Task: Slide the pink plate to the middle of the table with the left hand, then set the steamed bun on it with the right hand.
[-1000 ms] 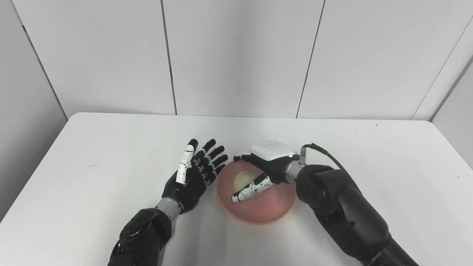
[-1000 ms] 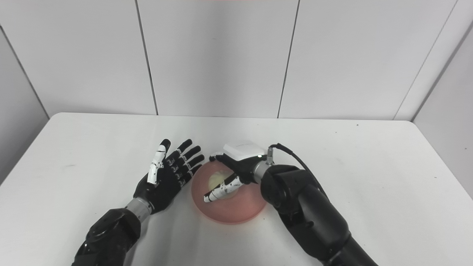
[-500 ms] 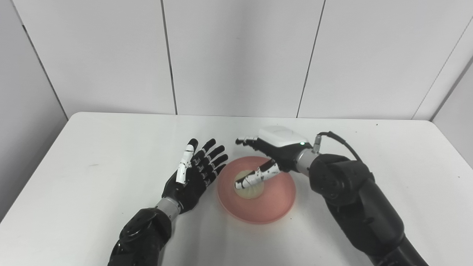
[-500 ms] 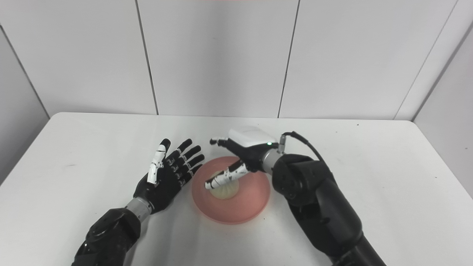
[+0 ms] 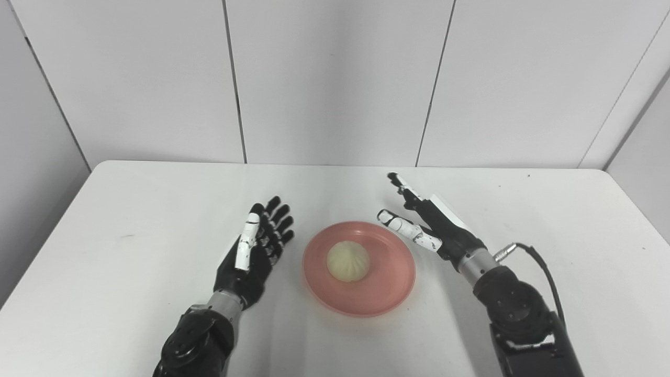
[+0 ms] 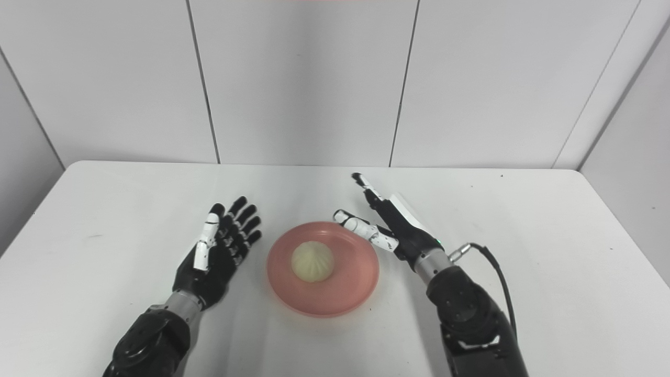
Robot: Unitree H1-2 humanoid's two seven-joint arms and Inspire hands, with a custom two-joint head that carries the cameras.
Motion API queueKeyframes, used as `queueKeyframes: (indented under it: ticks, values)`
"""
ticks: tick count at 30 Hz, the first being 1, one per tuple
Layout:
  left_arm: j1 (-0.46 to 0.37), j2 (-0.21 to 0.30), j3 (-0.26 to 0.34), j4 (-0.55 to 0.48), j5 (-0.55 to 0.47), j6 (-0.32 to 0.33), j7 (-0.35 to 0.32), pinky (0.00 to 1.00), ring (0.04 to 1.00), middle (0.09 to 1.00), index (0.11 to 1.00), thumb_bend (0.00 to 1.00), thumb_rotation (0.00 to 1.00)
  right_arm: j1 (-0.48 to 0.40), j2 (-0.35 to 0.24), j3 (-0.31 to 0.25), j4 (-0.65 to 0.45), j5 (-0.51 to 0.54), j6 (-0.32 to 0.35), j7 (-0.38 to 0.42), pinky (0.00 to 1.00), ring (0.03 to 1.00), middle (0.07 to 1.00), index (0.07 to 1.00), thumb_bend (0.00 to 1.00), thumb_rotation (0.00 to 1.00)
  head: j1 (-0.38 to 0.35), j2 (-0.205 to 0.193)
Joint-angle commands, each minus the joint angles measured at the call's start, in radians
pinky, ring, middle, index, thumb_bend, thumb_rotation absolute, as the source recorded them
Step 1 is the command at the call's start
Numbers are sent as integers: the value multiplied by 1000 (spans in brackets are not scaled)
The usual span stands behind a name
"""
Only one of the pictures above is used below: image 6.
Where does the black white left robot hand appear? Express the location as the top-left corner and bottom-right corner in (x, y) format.
(173, 196), (262, 311)

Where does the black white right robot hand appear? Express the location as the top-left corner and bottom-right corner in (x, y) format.
(333, 172), (445, 262)

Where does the pink round plate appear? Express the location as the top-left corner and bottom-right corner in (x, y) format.
(266, 221), (380, 318)

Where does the cream steamed bun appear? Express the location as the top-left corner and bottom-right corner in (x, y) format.
(291, 241), (336, 283)

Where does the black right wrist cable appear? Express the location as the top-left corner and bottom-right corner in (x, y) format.
(449, 242), (519, 343)

